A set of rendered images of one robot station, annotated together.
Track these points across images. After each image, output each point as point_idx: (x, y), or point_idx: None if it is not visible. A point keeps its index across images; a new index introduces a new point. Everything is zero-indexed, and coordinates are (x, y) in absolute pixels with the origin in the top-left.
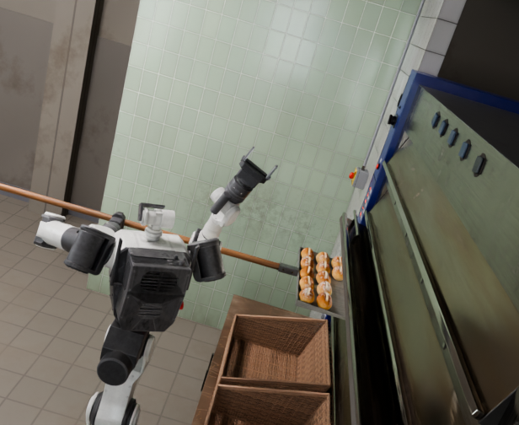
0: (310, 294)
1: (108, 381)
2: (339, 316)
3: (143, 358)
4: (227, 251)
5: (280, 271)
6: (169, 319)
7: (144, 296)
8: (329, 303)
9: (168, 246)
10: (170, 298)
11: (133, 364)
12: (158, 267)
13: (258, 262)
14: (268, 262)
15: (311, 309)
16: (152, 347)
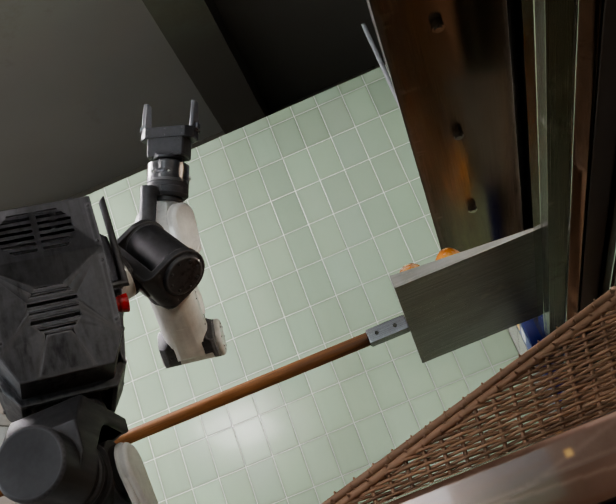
0: (411, 263)
1: (30, 490)
2: (484, 246)
3: (128, 492)
4: (264, 375)
5: (374, 338)
6: (107, 319)
7: (20, 270)
8: (453, 250)
9: (58, 244)
10: (77, 260)
11: (76, 441)
12: (21, 207)
13: (326, 354)
14: (344, 342)
15: (427, 273)
16: (146, 480)
